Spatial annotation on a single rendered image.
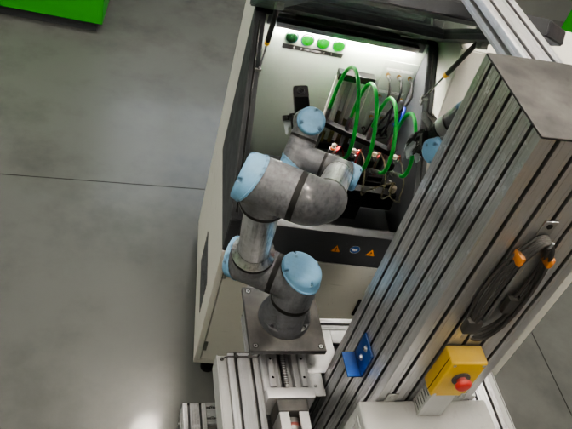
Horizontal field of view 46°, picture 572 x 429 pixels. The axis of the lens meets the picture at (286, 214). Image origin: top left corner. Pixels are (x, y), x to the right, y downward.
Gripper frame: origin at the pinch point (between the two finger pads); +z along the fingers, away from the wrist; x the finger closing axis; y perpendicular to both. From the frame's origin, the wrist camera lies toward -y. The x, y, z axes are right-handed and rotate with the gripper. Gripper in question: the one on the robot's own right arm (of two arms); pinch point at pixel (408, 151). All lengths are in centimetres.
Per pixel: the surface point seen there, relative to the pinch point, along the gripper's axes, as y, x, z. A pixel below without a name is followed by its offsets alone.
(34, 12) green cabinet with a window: -171, -156, 238
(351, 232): 22.0, -3.3, 27.4
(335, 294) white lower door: 34, 8, 57
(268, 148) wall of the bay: -20, -30, 60
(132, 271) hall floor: 18, -58, 147
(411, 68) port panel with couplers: -43.2, 3.2, 8.1
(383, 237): 20.9, 8.3, 25.0
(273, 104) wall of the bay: -28, -38, 41
